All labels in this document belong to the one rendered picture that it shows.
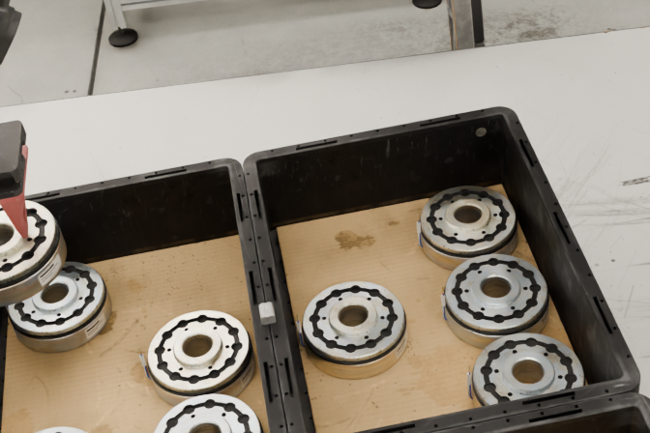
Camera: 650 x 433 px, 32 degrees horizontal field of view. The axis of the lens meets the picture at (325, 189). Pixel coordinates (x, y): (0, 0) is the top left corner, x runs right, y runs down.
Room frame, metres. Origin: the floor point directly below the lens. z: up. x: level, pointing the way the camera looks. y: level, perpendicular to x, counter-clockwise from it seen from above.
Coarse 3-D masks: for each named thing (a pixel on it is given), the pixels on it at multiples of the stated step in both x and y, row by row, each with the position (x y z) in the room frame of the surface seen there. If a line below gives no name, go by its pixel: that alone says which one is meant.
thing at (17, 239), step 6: (0, 216) 0.78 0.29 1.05; (6, 216) 0.77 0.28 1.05; (0, 222) 0.77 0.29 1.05; (6, 222) 0.77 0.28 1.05; (0, 228) 0.77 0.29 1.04; (12, 228) 0.76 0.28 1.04; (18, 234) 0.75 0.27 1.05; (12, 240) 0.74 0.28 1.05; (18, 240) 0.74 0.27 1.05; (0, 246) 0.74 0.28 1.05; (6, 246) 0.74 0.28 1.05; (12, 246) 0.74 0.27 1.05; (18, 246) 0.74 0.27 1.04; (0, 252) 0.73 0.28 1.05; (6, 252) 0.73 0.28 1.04; (12, 252) 0.73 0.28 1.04
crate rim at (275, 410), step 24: (168, 168) 0.95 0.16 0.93; (192, 168) 0.94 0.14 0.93; (216, 168) 0.94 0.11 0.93; (240, 168) 0.93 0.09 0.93; (48, 192) 0.94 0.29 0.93; (72, 192) 0.93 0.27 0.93; (96, 192) 0.93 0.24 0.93; (240, 192) 0.89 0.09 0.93; (240, 216) 0.87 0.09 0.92; (240, 240) 0.82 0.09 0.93; (264, 336) 0.69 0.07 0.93; (264, 360) 0.67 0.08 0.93; (264, 384) 0.64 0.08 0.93
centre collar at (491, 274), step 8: (488, 272) 0.79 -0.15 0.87; (496, 272) 0.79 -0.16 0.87; (504, 272) 0.79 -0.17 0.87; (480, 280) 0.78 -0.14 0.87; (488, 280) 0.79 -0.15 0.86; (504, 280) 0.78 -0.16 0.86; (512, 280) 0.78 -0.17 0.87; (472, 288) 0.77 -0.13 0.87; (480, 288) 0.77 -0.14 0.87; (512, 288) 0.77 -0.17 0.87; (520, 288) 0.77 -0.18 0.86; (480, 296) 0.76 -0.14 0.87; (504, 296) 0.76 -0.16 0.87; (512, 296) 0.76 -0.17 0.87; (488, 304) 0.75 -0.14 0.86; (496, 304) 0.75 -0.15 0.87; (504, 304) 0.75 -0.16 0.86
